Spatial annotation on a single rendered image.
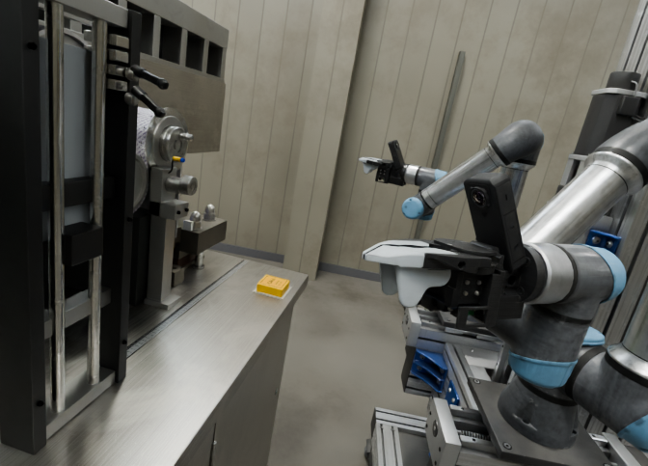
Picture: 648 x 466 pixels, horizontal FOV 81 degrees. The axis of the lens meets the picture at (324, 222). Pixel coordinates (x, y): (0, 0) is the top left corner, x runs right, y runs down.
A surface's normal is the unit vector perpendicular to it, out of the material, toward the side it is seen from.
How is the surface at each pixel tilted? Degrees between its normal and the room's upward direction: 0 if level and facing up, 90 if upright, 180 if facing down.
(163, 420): 0
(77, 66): 90
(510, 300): 82
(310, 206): 90
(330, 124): 90
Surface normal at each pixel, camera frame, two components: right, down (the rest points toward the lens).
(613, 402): -0.92, -0.07
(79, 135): 0.96, 0.22
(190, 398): 0.17, -0.95
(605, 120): -0.76, 0.04
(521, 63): -0.08, 0.24
